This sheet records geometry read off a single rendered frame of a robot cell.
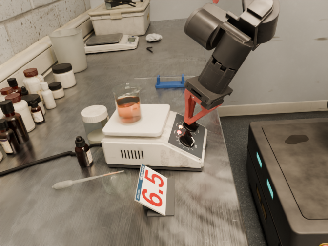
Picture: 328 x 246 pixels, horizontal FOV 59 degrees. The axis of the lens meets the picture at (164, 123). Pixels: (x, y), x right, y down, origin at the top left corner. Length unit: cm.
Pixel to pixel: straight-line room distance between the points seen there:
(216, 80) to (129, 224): 29
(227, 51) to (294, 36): 168
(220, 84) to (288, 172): 73
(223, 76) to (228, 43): 6
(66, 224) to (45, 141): 30
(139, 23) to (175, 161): 117
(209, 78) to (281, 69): 171
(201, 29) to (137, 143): 24
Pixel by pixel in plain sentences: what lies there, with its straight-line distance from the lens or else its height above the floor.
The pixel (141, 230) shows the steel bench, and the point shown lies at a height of 75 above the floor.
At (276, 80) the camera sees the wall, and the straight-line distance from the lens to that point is 227.
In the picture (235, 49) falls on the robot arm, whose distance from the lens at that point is 53.
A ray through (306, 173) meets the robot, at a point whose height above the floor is 37.
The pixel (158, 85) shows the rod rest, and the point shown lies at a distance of 95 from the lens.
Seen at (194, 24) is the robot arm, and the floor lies 101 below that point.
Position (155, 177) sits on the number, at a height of 77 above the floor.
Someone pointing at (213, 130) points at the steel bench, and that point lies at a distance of 71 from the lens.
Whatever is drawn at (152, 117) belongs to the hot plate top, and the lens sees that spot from 60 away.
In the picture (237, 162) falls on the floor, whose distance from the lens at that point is 182.
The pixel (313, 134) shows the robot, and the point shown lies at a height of 37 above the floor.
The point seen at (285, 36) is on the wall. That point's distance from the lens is 217.
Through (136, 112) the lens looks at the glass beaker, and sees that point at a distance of 57.
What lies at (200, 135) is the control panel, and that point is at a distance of 62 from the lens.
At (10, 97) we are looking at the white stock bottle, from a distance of 83.
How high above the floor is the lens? 112
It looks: 30 degrees down
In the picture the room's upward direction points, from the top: 6 degrees counter-clockwise
